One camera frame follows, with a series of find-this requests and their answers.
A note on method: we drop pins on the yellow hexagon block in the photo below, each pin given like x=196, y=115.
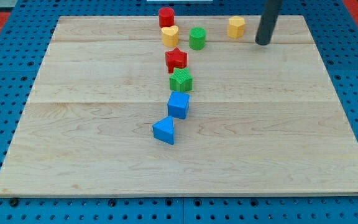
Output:
x=235, y=27

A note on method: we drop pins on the blue cube block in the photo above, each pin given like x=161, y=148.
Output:
x=178, y=105

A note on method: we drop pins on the blue triangle block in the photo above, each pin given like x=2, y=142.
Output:
x=163, y=130

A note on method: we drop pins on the green star block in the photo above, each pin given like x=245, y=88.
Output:
x=181, y=80

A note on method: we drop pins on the red star block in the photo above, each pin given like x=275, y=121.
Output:
x=175, y=59

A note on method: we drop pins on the yellow heart block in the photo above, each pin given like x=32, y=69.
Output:
x=170, y=36

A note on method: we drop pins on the green cylinder block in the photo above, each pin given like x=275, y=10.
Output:
x=197, y=37

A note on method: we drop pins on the light wooden board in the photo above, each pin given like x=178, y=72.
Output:
x=264, y=121

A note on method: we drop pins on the red cylinder block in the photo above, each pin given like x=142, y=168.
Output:
x=166, y=17

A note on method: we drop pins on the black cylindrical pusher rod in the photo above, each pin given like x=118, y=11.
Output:
x=268, y=21

